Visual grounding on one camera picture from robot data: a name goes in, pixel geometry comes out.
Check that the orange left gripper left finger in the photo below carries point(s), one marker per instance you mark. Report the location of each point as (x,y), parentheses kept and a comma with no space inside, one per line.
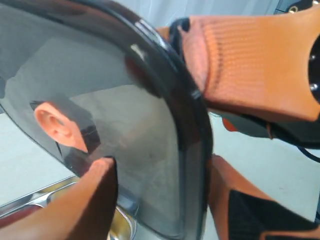
(84,212)

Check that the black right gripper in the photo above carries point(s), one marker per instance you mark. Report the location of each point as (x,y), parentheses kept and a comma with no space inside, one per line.
(264,66)

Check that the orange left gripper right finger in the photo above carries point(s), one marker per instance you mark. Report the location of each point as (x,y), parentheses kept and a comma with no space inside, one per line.
(241,211)

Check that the dark transparent lunch box lid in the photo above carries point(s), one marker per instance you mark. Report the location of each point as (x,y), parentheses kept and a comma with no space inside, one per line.
(89,79)

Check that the stainless steel lunch box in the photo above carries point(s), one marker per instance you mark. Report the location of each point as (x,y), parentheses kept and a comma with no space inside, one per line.
(122,227)

